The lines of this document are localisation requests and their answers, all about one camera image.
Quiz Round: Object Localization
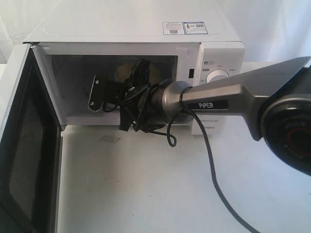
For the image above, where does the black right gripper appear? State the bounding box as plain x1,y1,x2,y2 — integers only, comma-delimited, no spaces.
119,81,168,133

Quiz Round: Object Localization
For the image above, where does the white microwave oven body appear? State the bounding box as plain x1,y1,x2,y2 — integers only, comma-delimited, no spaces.
25,12,245,126

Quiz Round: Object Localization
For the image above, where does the white ceramic bowl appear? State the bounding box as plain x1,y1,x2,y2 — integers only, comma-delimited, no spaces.
115,62,163,84

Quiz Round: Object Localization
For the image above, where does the right blue info sticker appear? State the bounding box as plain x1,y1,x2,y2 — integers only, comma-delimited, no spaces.
183,21,208,35

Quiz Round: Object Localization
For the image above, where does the upper white microwave knob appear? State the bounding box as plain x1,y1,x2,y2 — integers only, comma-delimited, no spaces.
206,69,229,83

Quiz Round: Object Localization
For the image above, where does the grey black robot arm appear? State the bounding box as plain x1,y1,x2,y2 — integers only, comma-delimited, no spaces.
120,56,311,175

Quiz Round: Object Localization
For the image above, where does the white microwave door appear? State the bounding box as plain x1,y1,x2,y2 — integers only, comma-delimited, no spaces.
0,44,62,233

